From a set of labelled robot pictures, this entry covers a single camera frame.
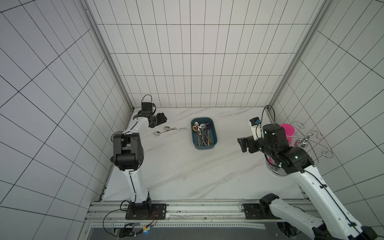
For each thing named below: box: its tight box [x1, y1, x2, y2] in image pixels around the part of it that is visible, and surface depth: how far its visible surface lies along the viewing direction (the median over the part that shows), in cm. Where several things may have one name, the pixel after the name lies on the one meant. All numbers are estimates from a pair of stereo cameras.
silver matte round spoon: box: [200, 122, 207, 146], surface depth 108 cm
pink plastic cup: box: [280, 123, 295, 147], surface depth 73 cm
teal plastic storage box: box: [191, 117, 218, 150], surface depth 102 cm
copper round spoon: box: [192, 125, 200, 147], surface depth 106 cm
